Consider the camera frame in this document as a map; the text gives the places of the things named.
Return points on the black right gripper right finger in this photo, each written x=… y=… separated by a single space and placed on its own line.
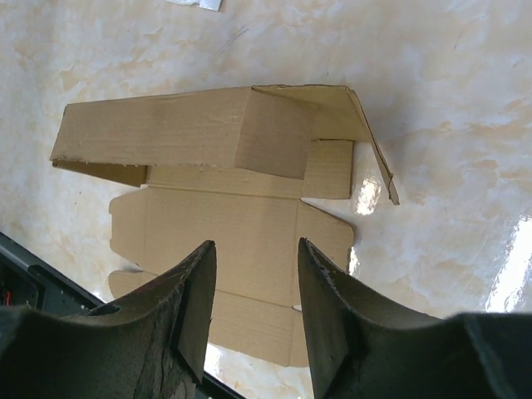
x=362 y=344

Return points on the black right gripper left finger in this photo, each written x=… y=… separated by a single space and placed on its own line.
x=124 y=332

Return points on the brown cardboard box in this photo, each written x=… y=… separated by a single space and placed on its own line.
x=236 y=166

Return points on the small clear plastic bag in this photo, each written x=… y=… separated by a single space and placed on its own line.
x=212 y=5

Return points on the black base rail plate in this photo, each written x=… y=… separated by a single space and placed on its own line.
x=50 y=282

